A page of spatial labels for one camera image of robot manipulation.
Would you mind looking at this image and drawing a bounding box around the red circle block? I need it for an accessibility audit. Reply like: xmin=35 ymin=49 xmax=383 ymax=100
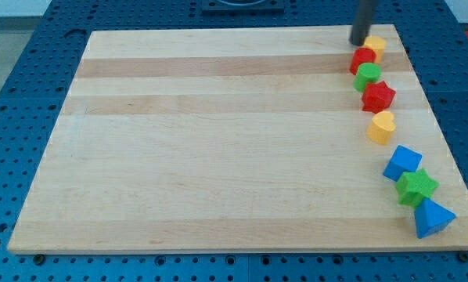
xmin=349 ymin=48 xmax=376 ymax=75

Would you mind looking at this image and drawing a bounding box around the green circle block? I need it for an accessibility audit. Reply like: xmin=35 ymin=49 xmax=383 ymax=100
xmin=353 ymin=63 xmax=382 ymax=92

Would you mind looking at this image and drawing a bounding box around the light wooden board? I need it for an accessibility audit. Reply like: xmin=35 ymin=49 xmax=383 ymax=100
xmin=8 ymin=24 xmax=468 ymax=255

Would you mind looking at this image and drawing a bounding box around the yellow heart block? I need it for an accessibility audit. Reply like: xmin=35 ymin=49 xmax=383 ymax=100
xmin=366 ymin=110 xmax=396 ymax=145

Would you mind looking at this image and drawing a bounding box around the red star block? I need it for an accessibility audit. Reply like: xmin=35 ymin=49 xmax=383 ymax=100
xmin=362 ymin=81 xmax=396 ymax=114

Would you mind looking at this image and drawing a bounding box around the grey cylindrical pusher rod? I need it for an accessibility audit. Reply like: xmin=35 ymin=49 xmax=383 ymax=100
xmin=349 ymin=0 xmax=379 ymax=46

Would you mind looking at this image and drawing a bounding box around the blue cube block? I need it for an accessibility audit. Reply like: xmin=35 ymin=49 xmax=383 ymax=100
xmin=383 ymin=145 xmax=423 ymax=182

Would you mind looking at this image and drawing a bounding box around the yellow hexagon block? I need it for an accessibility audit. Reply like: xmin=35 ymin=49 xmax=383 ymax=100
xmin=363 ymin=35 xmax=387 ymax=63

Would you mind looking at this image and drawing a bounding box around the green star block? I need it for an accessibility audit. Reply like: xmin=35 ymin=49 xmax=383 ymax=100
xmin=395 ymin=168 xmax=440 ymax=208

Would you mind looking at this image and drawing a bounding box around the blue triangle block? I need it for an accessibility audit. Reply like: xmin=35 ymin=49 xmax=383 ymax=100
xmin=414 ymin=198 xmax=456 ymax=239

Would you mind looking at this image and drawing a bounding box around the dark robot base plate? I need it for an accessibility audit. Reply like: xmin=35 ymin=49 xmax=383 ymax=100
xmin=201 ymin=0 xmax=285 ymax=15

